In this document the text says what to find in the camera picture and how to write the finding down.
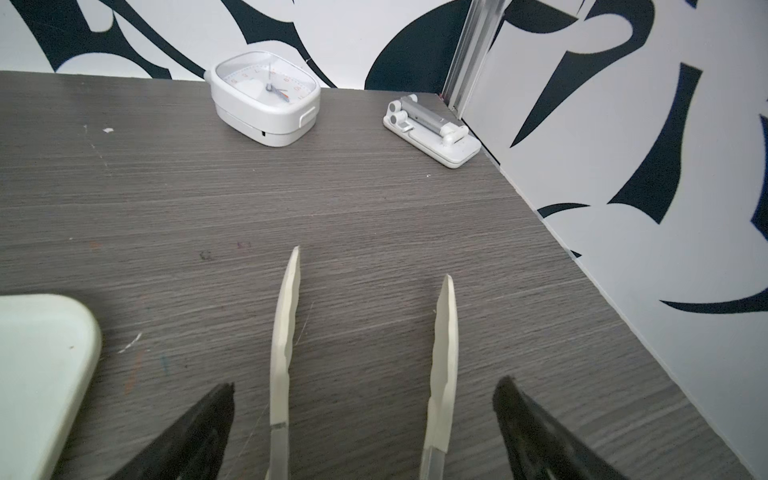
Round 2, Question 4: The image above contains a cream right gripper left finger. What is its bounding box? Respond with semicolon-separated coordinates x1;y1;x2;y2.
265;246;301;480

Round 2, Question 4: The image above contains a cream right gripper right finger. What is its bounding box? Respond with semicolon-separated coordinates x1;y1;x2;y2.
419;275;459;479

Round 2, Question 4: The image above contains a white square analog clock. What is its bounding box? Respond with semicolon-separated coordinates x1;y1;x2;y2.
204;50;321;148

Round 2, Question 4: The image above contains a white plastic tray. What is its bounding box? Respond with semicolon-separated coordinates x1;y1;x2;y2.
1;294;102;479

